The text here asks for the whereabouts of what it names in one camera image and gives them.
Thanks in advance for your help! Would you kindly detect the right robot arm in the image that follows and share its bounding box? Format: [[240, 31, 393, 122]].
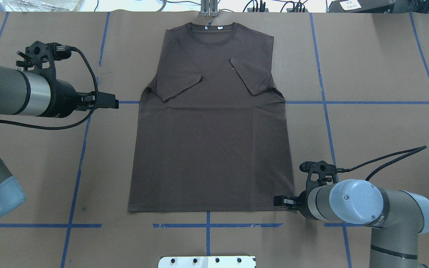
[[273, 179, 429, 268]]

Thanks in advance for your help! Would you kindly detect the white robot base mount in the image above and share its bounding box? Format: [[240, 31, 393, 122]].
[[158, 255, 257, 268]]

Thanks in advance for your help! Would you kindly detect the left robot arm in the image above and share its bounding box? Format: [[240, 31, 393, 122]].
[[0, 66, 119, 218]]

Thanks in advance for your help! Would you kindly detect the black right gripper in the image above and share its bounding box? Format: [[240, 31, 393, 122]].
[[273, 190, 316, 220]]

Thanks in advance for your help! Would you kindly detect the aluminium frame post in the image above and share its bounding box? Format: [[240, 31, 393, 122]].
[[200, 0, 219, 17]]

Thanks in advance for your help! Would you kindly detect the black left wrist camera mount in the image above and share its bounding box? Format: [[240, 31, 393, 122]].
[[16, 41, 72, 81]]

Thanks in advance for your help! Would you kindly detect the dark brown t-shirt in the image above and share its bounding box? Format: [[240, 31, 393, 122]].
[[127, 23, 295, 213]]

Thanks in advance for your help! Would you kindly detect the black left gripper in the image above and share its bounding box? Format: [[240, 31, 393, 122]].
[[47, 79, 119, 118]]

